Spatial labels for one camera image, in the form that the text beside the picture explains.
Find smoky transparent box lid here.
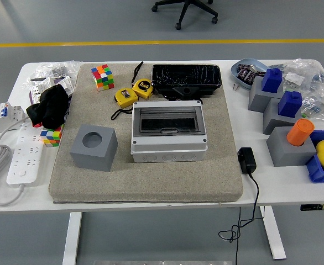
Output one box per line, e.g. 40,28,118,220
134,106,206,136

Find grey electrical junction box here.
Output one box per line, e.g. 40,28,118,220
130,100,208,163

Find orange cylinder battery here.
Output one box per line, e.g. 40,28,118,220
286,118,315,147

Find white circuit breaker blue switches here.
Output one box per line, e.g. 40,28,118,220
0,102,24,134

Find white and purple carton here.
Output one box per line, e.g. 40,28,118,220
28,76,75,105

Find black cloth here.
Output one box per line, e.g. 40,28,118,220
25,84,70,130

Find clear bag of small parts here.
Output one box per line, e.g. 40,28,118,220
300,82,324,122
22,60,81,89
269,57,324,92

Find colourful puzzle cube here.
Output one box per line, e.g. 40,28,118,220
90,64,115,92
39,124,65,148

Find white power strip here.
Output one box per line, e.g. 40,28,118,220
6,123,45,188

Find grey block with round hole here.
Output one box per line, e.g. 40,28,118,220
266,126,317,167
69,124,118,172

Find yellow tape measure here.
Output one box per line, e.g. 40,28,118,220
111,87,139,121

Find yellow tape measure 5 print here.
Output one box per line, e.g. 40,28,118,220
130,61,154,99

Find white table leg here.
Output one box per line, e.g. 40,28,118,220
258,205,287,260
62,211,82,265

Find black plastic tray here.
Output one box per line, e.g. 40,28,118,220
150,64,223,102

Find grey-brown fabric mat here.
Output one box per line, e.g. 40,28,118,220
48,62,244,204

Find black office chair base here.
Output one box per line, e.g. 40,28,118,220
151,0,218,30

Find light blue dish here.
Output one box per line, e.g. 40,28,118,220
230,57,269,90

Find dark purple packet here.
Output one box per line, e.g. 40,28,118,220
246,68,259,83
236,63,251,81

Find black power adapter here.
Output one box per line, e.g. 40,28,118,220
237,147,257,174

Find grey block holder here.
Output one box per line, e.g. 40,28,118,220
262,98,302,136
248,76,284,113

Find blue bottle-shaped block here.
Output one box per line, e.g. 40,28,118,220
277,91,302,118
262,68,283,93

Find blue plastic bin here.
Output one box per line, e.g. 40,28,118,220
305,129,324,184

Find black table control panel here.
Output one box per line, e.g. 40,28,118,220
300,203,324,212

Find white power strip cord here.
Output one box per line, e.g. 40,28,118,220
0,117,30,206

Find black adapter cord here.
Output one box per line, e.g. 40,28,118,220
218,171,265,265

